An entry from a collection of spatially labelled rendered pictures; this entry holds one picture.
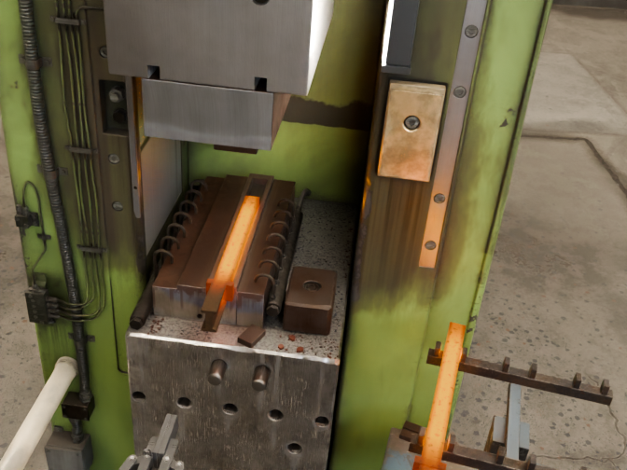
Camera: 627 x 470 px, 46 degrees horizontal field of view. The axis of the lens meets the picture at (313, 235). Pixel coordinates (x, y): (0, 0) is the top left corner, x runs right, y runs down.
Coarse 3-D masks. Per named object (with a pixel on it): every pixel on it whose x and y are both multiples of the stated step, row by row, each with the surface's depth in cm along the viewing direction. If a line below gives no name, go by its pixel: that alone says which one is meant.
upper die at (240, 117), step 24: (144, 96) 112; (168, 96) 111; (192, 96) 111; (216, 96) 111; (240, 96) 110; (264, 96) 110; (288, 96) 130; (144, 120) 114; (168, 120) 114; (192, 120) 113; (216, 120) 113; (240, 120) 112; (264, 120) 112; (216, 144) 115; (240, 144) 114; (264, 144) 114
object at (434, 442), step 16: (448, 336) 132; (448, 352) 128; (448, 368) 125; (448, 384) 122; (448, 400) 119; (432, 416) 115; (448, 416) 116; (432, 432) 113; (432, 448) 110; (416, 464) 107; (432, 464) 107
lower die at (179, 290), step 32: (224, 192) 159; (288, 192) 160; (192, 224) 149; (224, 224) 148; (256, 224) 147; (192, 256) 138; (256, 256) 139; (160, 288) 131; (192, 288) 130; (256, 288) 131; (224, 320) 133; (256, 320) 133
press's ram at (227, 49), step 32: (128, 0) 104; (160, 0) 104; (192, 0) 103; (224, 0) 103; (256, 0) 103; (288, 0) 102; (320, 0) 111; (128, 32) 107; (160, 32) 106; (192, 32) 106; (224, 32) 105; (256, 32) 105; (288, 32) 104; (320, 32) 119; (128, 64) 109; (160, 64) 109; (192, 64) 108; (224, 64) 108; (256, 64) 107; (288, 64) 107
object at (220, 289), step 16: (256, 208) 151; (240, 224) 145; (240, 240) 140; (224, 256) 135; (240, 256) 138; (224, 272) 131; (208, 288) 128; (224, 288) 126; (208, 304) 122; (224, 304) 128; (208, 320) 121
